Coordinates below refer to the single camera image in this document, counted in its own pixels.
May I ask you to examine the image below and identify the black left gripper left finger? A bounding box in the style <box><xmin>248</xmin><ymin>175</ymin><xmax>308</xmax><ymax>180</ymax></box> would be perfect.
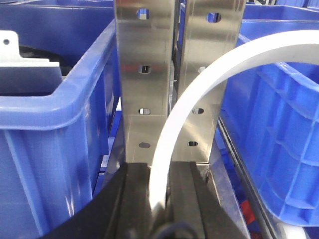
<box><xmin>44</xmin><ymin>163</ymin><xmax>151</xmax><ymax>239</ymax></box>

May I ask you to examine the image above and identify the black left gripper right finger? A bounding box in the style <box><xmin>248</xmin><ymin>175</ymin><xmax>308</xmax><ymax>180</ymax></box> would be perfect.
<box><xmin>164</xmin><ymin>162</ymin><xmax>250</xmax><ymax>239</ymax></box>

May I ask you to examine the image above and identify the white curved PVC clamp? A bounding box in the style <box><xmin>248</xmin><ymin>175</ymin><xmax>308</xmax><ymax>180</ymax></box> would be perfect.
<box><xmin>149</xmin><ymin>30</ymin><xmax>319</xmax><ymax>219</ymax></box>

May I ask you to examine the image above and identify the blue bin left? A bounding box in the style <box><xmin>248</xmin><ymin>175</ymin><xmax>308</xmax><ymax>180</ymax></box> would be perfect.
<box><xmin>0</xmin><ymin>1</ymin><xmax>121</xmax><ymax>239</ymax></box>

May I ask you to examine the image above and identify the blue bin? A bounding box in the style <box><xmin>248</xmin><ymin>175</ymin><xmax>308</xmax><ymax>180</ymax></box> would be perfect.
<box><xmin>219</xmin><ymin>4</ymin><xmax>319</xmax><ymax>227</ymax></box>
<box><xmin>0</xmin><ymin>1</ymin><xmax>121</xmax><ymax>239</ymax></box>

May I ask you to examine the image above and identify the blue bin right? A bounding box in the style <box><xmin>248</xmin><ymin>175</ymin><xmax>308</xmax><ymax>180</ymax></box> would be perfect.
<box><xmin>219</xmin><ymin>4</ymin><xmax>319</xmax><ymax>227</ymax></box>

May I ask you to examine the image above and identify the steel rack upright right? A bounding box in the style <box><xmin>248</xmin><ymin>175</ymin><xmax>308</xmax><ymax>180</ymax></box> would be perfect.
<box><xmin>172</xmin><ymin>0</ymin><xmax>246</xmax><ymax>164</ymax></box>

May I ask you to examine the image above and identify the steel rack upright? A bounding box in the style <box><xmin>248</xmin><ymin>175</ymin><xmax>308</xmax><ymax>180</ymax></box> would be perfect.
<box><xmin>172</xmin><ymin>0</ymin><xmax>246</xmax><ymax>164</ymax></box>
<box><xmin>115</xmin><ymin>0</ymin><xmax>175</xmax><ymax>164</ymax></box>

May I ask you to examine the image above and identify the steel rack upright left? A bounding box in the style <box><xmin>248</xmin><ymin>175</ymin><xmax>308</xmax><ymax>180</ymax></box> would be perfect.
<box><xmin>115</xmin><ymin>0</ymin><xmax>175</xmax><ymax>164</ymax></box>

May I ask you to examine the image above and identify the white bracket in bin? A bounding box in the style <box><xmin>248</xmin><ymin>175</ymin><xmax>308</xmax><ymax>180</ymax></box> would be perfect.
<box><xmin>0</xmin><ymin>30</ymin><xmax>60</xmax><ymax>67</ymax></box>

